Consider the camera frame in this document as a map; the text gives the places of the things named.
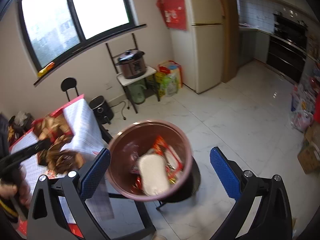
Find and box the red gold foil wrapper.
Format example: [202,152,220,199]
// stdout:
[151,135,168,155]

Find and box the dark bag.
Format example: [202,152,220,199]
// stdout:
[7,111,34,140]

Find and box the green electric kettle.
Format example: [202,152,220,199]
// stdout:
[129,83,146,105]

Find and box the red garment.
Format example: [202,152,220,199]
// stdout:
[312,102,320,123]

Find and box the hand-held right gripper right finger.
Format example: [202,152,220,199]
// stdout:
[209,147,293,240]

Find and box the black window sill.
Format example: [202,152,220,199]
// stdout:
[34,24,147,86]

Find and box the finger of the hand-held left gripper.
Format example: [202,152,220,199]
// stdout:
[11,139,52,159]

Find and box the black round-back chair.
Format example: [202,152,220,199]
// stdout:
[61,77,79,103]

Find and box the yellow snack packet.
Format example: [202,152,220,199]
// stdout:
[37,62,55,78]

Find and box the person's left hand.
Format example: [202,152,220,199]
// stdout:
[0,167,32,208]

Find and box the white-top black rack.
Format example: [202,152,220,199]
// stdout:
[105,33,160,114]

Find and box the black power cable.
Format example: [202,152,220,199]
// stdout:
[110,101,130,120]

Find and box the green white rice bag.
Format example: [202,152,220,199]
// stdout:
[164,74,180,97]

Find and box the black air fryer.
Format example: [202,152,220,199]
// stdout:
[89,95,115,125]

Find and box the black integrated stove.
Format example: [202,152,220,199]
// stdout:
[266,11,308,83]

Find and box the grey kitchen counter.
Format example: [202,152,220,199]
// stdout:
[239,24,270,67]

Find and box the red printed cloth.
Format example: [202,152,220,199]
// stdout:
[156,0,187,30]

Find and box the brown snack bag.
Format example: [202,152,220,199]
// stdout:
[34,114,85,174]

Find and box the brown electric pressure cooker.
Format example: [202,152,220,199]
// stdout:
[115,50,146,79]

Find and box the brown plastic trash bin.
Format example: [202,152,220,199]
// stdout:
[106,121,193,202]

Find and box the shelf of packaged goods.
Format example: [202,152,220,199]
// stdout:
[300,32,320,98]

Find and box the table with checked cloth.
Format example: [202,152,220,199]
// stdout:
[10,99,114,224]

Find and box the white foam fruit net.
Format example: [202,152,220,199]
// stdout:
[138,154,170,196]

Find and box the pile of plastic bags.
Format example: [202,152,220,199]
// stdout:
[290,84,314,133]

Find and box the black frame window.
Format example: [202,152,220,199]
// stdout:
[17,0,138,72]

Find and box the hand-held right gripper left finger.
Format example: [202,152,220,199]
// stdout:
[27,147,112,240]

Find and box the red table cover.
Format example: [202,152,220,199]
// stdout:
[16,94,85,238]

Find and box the yellow cable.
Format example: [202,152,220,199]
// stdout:
[0,199,18,217]

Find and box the large cardboard box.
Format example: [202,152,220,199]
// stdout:
[297,145,320,174]

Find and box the white red snack packet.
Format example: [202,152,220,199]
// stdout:
[164,145,185,173]

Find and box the cream refrigerator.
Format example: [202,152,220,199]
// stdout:
[170,0,224,94]

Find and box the small cardboard box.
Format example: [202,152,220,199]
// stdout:
[304,125,320,143]

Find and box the wooden door frame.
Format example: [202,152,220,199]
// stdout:
[219,0,240,83]

